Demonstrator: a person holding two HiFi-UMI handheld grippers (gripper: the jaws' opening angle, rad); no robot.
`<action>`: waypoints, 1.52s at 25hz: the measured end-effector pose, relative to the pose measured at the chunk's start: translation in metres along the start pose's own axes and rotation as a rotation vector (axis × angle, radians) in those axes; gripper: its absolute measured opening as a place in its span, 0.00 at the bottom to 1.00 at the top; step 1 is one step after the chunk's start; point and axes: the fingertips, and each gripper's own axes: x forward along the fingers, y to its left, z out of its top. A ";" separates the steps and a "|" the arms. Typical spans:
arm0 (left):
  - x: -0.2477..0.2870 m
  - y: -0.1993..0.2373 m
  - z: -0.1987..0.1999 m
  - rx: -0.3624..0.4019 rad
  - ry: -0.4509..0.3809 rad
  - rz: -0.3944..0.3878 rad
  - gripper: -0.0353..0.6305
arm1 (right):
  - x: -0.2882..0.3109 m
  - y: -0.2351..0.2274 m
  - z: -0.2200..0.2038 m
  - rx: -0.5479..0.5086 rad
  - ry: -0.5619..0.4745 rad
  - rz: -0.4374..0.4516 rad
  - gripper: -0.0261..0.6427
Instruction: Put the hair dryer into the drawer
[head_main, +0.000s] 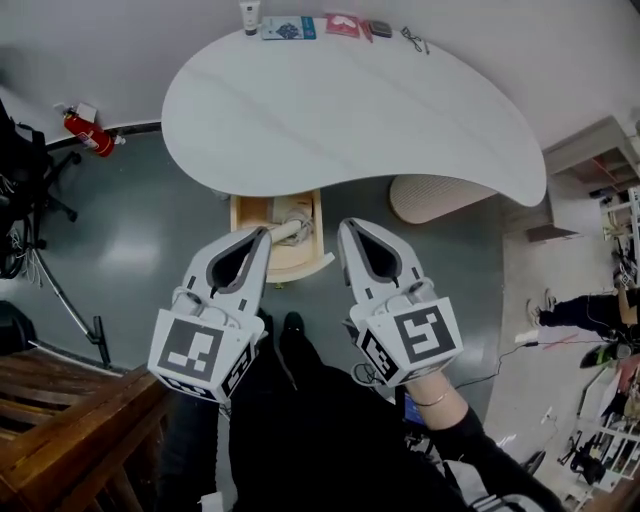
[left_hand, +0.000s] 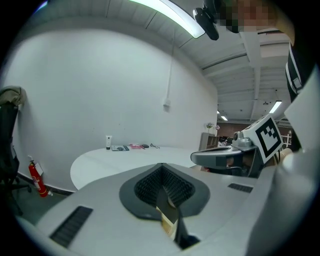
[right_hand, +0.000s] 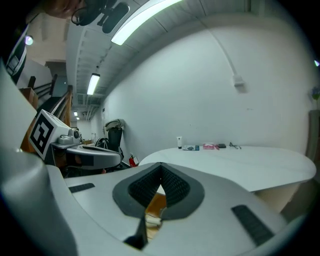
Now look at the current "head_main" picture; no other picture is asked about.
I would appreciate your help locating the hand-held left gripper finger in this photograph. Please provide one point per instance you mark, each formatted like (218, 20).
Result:
(255, 280)
(197, 272)

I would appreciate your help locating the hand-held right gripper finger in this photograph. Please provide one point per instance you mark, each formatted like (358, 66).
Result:
(410, 270)
(350, 270)

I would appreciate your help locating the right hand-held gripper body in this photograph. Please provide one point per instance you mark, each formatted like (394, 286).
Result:
(425, 340)

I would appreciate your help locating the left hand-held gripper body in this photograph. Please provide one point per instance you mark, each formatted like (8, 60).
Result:
(190, 350)

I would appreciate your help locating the white hair dryer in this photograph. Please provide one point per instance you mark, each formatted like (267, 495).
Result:
(290, 231)

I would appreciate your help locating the cream large drawer wooden inside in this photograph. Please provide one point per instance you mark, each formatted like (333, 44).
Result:
(250, 215)

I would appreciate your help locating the person's right forearm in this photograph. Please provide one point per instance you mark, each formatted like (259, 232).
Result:
(440, 405)

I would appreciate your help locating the person's left forearm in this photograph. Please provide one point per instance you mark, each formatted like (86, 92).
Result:
(192, 450)

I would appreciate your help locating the black left shoe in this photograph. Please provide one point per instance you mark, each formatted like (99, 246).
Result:
(266, 325)

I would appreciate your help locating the black shoe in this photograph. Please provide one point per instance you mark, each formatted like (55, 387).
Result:
(294, 325)
(266, 325)

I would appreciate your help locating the black right shoe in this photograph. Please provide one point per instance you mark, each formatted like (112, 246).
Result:
(294, 325)

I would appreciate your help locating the white power strip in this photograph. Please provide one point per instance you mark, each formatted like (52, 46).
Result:
(527, 337)

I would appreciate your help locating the person's left leg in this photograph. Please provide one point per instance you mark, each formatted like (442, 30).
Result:
(260, 425)

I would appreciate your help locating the person's leg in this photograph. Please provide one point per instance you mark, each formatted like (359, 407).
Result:
(340, 425)
(260, 425)

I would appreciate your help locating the person's right leg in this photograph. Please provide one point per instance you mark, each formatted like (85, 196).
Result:
(340, 425)

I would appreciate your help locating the grey metal pole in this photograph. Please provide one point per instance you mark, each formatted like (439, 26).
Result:
(65, 305)

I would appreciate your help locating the wooden stair railing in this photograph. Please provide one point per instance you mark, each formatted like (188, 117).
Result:
(65, 430)

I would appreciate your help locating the white curved desk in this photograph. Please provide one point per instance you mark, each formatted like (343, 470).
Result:
(350, 115)

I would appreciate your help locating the black folded stand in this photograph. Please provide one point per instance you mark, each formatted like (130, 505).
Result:
(535, 462)

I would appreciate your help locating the red fire extinguisher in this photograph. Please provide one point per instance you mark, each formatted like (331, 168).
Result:
(90, 135)

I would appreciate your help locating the black duffel bag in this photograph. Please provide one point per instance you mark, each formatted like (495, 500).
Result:
(15, 327)

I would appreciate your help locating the grey shelf unit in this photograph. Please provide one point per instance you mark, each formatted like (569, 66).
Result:
(575, 165)

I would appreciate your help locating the small black swivel chair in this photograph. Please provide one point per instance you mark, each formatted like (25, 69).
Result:
(585, 462)

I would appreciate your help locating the black white backpack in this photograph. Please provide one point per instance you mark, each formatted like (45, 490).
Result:
(17, 170)

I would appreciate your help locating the white shelf rack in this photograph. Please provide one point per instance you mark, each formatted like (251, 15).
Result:
(615, 435)

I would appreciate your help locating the metal eyelash curler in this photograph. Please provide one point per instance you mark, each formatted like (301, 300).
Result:
(414, 40)

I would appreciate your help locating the red pen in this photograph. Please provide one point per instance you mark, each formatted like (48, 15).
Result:
(367, 32)

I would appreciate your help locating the dark small case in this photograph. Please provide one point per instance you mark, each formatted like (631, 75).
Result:
(381, 28)

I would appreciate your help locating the pink packet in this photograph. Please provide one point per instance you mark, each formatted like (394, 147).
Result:
(342, 25)

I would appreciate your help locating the white cosmetic tube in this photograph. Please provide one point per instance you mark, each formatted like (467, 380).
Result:
(250, 17)

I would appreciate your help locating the white wall box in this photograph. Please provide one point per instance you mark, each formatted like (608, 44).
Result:
(86, 112)

